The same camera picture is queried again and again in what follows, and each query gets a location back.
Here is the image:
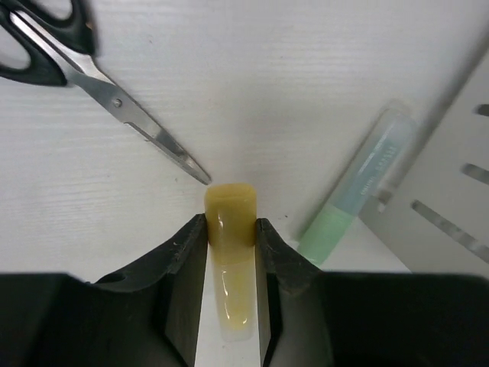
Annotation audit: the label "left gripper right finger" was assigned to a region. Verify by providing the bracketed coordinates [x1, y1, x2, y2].
[254, 217, 489, 367]

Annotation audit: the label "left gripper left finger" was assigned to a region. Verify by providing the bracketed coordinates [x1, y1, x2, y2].
[0, 213, 209, 367]

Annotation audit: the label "yellow highlighter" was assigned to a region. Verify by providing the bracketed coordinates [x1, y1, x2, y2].
[204, 183, 257, 342]

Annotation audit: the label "green highlighter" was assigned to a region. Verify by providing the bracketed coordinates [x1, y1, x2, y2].
[297, 102, 417, 266]

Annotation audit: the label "white slotted pen holder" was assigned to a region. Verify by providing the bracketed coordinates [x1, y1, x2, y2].
[361, 56, 488, 277]

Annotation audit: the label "black handled scissors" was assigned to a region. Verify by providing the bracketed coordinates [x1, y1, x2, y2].
[1, 1, 212, 185]

